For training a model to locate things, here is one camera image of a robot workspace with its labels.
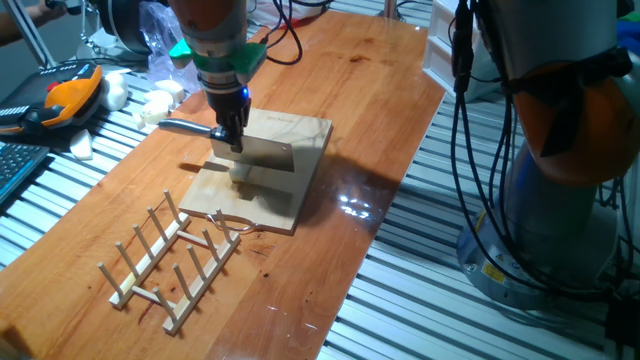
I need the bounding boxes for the orange black teach pendant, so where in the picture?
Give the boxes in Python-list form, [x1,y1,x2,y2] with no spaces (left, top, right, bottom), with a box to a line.
[0,62,105,137]

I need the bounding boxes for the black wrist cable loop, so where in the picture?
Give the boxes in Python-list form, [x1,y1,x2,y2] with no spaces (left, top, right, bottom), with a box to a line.
[264,0,334,66]

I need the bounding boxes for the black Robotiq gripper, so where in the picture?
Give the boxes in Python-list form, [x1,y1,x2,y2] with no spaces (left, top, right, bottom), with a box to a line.
[205,85,253,154]

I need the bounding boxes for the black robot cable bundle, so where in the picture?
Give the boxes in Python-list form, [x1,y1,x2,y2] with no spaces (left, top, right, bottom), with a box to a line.
[449,0,636,304]

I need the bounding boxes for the silver metal pole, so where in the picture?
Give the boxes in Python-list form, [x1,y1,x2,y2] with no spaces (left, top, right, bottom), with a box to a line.
[377,0,406,24]

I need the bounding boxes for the black round device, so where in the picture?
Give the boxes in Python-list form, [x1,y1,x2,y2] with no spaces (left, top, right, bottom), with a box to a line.
[94,0,154,56]

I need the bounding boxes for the blue plastic bag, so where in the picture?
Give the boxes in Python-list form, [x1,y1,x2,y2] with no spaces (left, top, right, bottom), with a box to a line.
[614,12,640,56]

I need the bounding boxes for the aluminium frame post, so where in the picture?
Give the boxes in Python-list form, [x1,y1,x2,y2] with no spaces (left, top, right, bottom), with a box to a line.
[3,0,57,70]

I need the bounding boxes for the wooden peg dish rack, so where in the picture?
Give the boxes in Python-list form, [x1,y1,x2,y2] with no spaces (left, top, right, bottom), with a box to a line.
[97,188,242,336]

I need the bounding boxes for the person forearm brown sleeve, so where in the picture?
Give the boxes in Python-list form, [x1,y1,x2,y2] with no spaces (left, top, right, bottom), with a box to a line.
[0,12,31,46]

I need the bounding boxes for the person hand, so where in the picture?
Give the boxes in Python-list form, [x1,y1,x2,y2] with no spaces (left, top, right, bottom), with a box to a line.
[22,2,57,24]

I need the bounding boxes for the white plastic bag red print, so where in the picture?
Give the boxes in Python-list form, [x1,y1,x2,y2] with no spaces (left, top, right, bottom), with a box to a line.
[247,0,334,31]

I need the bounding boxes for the bamboo cutting board wire handle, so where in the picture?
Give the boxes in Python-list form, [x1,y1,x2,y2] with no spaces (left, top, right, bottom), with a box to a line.
[178,107,334,236]

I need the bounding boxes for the steel cleaver knife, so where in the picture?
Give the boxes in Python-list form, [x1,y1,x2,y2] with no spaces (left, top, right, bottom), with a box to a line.
[157,117,297,174]

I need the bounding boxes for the black computer keyboard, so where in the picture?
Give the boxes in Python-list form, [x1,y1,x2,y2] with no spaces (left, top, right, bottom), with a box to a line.
[0,142,51,204]

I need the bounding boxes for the white radish chunk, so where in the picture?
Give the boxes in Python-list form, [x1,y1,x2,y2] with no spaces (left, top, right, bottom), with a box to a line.
[139,99,171,126]
[68,128,95,161]
[99,72,130,112]
[143,78,186,105]

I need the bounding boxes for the white plastic drawer box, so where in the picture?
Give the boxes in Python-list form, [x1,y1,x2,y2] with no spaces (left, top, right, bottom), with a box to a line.
[422,0,501,104]

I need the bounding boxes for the clear plastic bag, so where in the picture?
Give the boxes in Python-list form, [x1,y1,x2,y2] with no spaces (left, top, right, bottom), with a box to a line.
[139,0,204,94]

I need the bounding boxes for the large glossy wooden board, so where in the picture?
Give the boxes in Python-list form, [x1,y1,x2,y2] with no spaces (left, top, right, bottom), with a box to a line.
[0,9,447,360]

